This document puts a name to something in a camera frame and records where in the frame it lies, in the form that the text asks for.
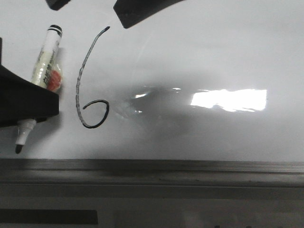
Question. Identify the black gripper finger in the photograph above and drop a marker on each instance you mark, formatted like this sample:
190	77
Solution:
132	12
21	99

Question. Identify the white black whiteboard marker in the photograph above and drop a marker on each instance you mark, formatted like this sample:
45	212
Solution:
46	74

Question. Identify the white whiteboard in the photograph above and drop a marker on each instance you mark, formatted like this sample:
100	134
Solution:
200	80

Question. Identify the grey metal whiteboard frame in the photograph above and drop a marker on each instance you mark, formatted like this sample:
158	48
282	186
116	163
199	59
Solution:
151	172

